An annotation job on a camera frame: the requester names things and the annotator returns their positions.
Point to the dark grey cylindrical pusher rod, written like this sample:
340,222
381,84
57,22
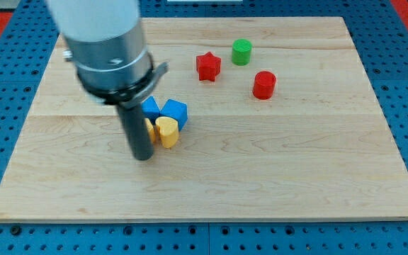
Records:
135,127

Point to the yellow hexagon block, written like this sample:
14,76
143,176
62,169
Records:
151,130

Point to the blue triangle block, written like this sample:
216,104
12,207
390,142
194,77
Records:
151,109

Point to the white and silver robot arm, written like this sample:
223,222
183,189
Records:
107,44

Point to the yellow heart block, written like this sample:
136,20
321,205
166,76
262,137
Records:
168,131

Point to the blue cube block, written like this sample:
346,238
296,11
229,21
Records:
176,110

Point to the red star block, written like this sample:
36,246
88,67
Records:
208,66

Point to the green cylinder block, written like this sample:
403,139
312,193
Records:
241,52

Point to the red cylinder block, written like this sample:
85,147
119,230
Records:
264,85

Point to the light wooden board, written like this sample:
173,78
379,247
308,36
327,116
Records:
319,150

